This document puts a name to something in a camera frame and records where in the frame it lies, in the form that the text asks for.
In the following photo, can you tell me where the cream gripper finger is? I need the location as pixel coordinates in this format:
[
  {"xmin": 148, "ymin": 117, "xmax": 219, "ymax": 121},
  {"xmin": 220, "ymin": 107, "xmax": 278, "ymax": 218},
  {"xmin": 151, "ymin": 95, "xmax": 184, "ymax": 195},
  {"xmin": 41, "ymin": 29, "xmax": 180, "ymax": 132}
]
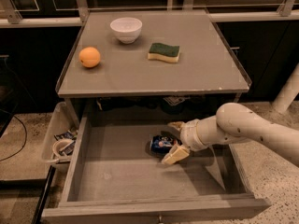
[
  {"xmin": 168, "ymin": 121, "xmax": 185, "ymax": 132},
  {"xmin": 162, "ymin": 145, "xmax": 190, "ymax": 165}
]

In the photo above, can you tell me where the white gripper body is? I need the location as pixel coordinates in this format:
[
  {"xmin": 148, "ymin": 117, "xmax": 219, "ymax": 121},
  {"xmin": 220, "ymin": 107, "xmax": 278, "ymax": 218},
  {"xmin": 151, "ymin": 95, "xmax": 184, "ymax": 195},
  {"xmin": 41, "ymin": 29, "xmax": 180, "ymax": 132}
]
[{"xmin": 180, "ymin": 119, "xmax": 206, "ymax": 152}]

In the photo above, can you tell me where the blue pepsi can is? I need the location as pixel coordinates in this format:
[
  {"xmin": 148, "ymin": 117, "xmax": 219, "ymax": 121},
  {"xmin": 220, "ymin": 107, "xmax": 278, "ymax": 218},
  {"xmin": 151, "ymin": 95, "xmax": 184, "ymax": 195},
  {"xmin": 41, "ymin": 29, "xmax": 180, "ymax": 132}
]
[{"xmin": 149, "ymin": 135, "xmax": 181, "ymax": 154}]

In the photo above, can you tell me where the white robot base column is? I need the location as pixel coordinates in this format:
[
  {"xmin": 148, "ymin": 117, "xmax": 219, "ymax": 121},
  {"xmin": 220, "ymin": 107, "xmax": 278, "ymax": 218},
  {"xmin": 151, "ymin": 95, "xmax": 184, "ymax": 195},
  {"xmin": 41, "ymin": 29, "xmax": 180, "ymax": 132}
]
[{"xmin": 272, "ymin": 64, "xmax": 299, "ymax": 113}]

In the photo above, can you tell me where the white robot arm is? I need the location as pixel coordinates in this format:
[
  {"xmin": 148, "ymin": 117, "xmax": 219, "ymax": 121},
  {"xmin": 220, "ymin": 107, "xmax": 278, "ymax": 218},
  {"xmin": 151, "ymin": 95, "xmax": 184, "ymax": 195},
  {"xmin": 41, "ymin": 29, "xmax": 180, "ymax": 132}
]
[{"xmin": 162, "ymin": 103, "xmax": 299, "ymax": 166}]

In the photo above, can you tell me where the grey open top drawer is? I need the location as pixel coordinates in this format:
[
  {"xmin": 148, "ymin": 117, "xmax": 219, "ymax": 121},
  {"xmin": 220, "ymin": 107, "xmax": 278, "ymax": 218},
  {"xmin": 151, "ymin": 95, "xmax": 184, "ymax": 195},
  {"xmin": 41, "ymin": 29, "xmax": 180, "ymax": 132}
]
[{"xmin": 42, "ymin": 115, "xmax": 270, "ymax": 224}]

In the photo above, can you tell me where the grey counter cabinet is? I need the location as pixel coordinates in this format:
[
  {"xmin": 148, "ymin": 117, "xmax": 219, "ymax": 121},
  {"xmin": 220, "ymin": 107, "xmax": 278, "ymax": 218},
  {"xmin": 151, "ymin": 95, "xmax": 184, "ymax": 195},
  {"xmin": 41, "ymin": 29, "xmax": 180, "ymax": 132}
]
[{"xmin": 56, "ymin": 10, "xmax": 251, "ymax": 110}]

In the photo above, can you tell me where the green yellow sponge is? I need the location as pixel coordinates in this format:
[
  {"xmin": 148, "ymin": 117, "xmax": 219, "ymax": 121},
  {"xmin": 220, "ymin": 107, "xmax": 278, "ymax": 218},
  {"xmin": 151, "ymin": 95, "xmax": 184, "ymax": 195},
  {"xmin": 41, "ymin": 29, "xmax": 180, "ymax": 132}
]
[{"xmin": 148, "ymin": 43, "xmax": 180, "ymax": 63}]

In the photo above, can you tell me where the white ceramic bowl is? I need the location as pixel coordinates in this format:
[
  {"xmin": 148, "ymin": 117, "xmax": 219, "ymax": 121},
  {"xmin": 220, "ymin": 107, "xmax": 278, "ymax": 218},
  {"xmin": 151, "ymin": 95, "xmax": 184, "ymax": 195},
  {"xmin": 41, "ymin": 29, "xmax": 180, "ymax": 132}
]
[{"xmin": 110, "ymin": 17, "xmax": 143, "ymax": 44}]

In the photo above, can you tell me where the orange fruit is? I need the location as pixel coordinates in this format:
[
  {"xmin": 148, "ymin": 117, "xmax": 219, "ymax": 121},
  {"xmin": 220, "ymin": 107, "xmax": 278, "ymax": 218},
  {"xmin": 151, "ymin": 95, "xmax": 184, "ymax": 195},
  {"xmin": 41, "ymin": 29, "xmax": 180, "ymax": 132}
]
[{"xmin": 78, "ymin": 47, "xmax": 101, "ymax": 68}]

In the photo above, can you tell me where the clear plastic bin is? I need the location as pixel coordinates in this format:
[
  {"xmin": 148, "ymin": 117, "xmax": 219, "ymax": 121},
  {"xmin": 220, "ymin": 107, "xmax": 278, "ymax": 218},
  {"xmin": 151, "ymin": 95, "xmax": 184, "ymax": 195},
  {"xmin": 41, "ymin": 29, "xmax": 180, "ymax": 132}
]
[{"xmin": 41, "ymin": 102, "xmax": 78, "ymax": 173}]

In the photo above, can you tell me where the white tape roll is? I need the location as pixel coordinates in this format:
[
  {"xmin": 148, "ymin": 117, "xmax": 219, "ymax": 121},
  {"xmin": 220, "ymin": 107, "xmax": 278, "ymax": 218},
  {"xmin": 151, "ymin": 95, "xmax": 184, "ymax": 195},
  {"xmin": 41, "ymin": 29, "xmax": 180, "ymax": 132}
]
[{"xmin": 52, "ymin": 139, "xmax": 76, "ymax": 158}]

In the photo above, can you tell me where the metal railing bar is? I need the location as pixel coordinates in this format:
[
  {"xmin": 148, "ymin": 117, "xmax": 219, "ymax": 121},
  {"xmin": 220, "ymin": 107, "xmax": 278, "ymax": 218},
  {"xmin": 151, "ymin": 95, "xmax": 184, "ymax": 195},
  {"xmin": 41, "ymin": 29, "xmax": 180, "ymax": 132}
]
[{"xmin": 0, "ymin": 9, "xmax": 299, "ymax": 28}]

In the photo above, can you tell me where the black floor cable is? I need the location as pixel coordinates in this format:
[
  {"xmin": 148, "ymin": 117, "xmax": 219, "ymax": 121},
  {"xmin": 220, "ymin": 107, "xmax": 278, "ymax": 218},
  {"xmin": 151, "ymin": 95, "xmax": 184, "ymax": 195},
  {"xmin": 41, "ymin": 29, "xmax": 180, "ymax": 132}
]
[{"xmin": 0, "ymin": 109, "xmax": 28, "ymax": 162}]

